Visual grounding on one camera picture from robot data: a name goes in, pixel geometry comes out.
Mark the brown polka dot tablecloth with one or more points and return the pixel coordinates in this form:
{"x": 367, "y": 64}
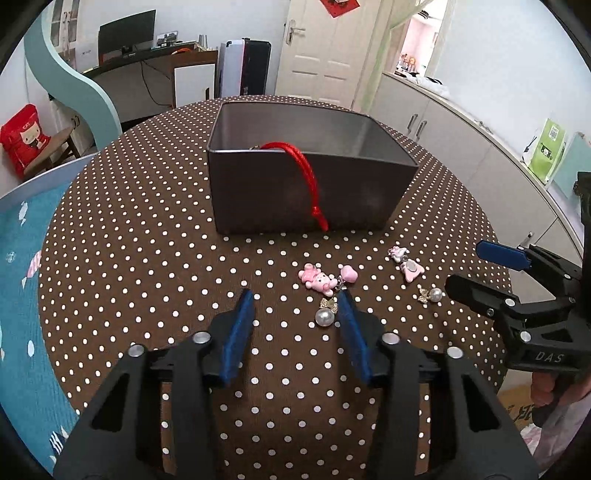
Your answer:
{"x": 138, "y": 230}

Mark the black computer monitor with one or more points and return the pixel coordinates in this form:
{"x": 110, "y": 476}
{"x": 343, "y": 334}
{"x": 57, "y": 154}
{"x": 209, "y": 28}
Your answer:
{"x": 127, "y": 32}

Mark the pink bear charm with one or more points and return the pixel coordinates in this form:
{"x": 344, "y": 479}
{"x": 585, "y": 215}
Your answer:
{"x": 318, "y": 279}

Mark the dark purple suitcase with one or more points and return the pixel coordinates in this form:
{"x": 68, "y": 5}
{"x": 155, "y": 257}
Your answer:
{"x": 256, "y": 69}

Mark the gray metal box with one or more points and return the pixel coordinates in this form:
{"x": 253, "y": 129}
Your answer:
{"x": 258, "y": 194}

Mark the bunch of keys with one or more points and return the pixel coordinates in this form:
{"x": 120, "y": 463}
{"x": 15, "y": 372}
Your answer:
{"x": 483, "y": 124}

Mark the teal candy print sheet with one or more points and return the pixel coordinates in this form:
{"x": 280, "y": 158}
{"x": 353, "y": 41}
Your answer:
{"x": 23, "y": 323}

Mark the small photo frame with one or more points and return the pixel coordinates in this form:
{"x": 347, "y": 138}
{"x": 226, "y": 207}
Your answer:
{"x": 166, "y": 38}

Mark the red diamond door decoration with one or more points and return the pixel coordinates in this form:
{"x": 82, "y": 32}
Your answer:
{"x": 339, "y": 7}

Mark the white desk cabinet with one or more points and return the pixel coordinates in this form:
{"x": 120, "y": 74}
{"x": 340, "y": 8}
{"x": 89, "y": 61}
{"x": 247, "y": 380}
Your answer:
{"x": 194, "y": 83}

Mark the teal board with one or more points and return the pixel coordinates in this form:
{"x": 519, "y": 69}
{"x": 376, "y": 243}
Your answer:
{"x": 575, "y": 166}

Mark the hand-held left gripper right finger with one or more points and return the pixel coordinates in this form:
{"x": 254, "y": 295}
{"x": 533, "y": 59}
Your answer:
{"x": 355, "y": 339}

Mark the wooden chair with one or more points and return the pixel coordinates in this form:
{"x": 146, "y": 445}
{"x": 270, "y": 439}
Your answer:
{"x": 60, "y": 147}

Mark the white panel door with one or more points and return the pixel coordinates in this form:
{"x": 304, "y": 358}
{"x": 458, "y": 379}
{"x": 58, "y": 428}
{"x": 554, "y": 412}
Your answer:
{"x": 323, "y": 55}

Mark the white glass door cupboard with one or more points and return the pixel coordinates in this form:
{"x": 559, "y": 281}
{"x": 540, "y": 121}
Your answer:
{"x": 64, "y": 25}

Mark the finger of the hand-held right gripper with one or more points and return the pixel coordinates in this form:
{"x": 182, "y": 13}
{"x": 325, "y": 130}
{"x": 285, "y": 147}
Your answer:
{"x": 475, "y": 290}
{"x": 501, "y": 254}

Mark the white sideboard cabinet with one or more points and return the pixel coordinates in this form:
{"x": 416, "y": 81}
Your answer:
{"x": 461, "y": 138}

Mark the teal curved bed frame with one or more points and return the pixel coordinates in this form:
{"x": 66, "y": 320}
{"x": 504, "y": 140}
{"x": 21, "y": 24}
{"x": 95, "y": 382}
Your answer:
{"x": 74, "y": 83}

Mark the red cushion on stool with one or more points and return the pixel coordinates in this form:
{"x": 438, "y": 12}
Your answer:
{"x": 23, "y": 141}

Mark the small pink white charm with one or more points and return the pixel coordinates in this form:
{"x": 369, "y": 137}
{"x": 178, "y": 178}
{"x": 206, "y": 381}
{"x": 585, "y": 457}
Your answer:
{"x": 411, "y": 270}

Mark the green paper bag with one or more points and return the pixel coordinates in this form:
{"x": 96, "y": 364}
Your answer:
{"x": 547, "y": 152}

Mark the black desk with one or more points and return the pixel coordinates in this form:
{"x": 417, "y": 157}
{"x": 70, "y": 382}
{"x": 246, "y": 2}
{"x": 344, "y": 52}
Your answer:
{"x": 138, "y": 57}

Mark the person's right forearm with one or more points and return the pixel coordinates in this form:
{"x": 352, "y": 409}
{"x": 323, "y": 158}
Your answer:
{"x": 558, "y": 438}

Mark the white bag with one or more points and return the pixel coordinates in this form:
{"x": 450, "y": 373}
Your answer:
{"x": 427, "y": 84}

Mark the person's right hand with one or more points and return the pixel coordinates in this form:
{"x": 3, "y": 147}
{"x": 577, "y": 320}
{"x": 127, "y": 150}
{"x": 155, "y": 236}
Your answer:
{"x": 544, "y": 390}

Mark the pearl bow earring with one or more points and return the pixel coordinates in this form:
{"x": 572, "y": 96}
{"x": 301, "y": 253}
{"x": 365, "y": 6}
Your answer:
{"x": 325, "y": 317}
{"x": 435, "y": 294}

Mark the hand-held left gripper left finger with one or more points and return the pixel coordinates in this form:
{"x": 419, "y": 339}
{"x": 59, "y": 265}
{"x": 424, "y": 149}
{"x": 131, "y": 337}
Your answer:
{"x": 238, "y": 337}

